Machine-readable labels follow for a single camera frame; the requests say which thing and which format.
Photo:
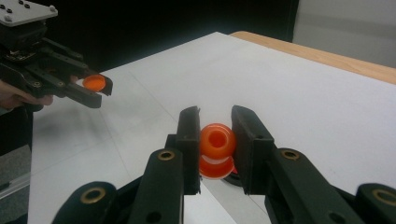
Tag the white paper sheet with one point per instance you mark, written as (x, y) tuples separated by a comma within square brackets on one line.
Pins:
[(218, 205)]

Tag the orange stamp cap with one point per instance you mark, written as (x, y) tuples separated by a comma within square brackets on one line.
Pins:
[(94, 83)]

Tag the orange stamp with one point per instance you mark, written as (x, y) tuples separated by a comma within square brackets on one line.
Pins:
[(217, 140)]

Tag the black curtain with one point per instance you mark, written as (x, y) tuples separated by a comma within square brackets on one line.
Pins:
[(155, 18)]

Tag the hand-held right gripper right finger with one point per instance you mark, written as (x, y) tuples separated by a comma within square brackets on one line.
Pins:
[(252, 149)]

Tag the white cabinet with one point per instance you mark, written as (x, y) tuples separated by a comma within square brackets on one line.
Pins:
[(342, 31)]

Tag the aluminium floor rail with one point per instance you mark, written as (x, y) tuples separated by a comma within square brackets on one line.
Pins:
[(12, 186)]

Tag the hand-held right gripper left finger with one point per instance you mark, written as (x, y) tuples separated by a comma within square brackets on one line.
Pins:
[(186, 149)]

